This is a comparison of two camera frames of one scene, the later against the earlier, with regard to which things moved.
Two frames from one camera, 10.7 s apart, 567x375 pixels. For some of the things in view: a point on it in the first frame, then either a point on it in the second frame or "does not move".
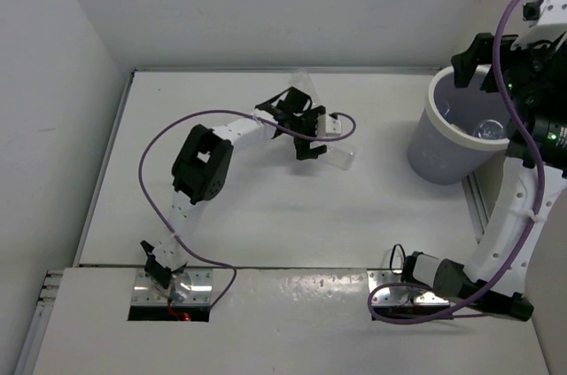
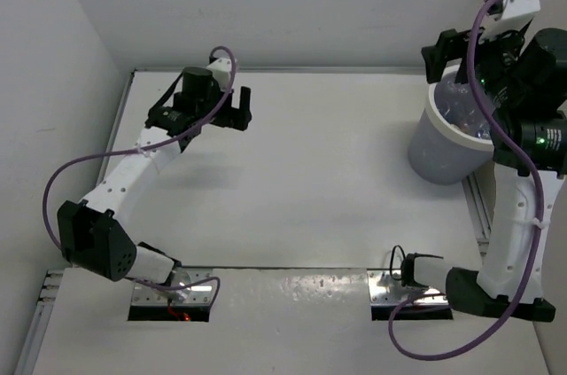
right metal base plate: x=399 y=295 does not move
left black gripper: x=302 y=149 to x=234 y=117
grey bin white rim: x=461 y=127 does not move
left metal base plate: x=187 y=286 does not move
